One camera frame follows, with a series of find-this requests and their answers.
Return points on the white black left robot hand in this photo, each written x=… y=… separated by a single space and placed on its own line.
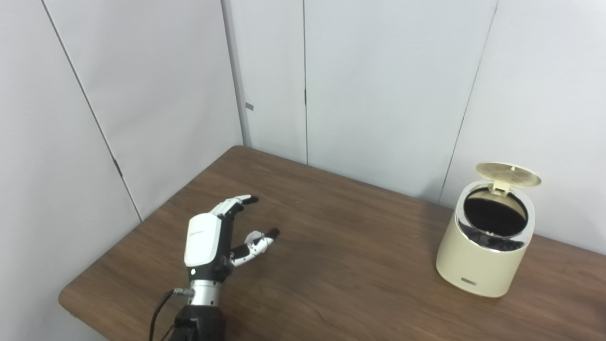
x=202 y=241

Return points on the cream-colored round bin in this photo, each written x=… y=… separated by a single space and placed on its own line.
x=473 y=265

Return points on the cream round bin lid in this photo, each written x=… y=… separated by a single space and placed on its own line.
x=509 y=174

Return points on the black bin liner bag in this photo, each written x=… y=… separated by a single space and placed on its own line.
x=494 y=218

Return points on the black wall panel clip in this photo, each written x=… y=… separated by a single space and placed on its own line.
x=118 y=168

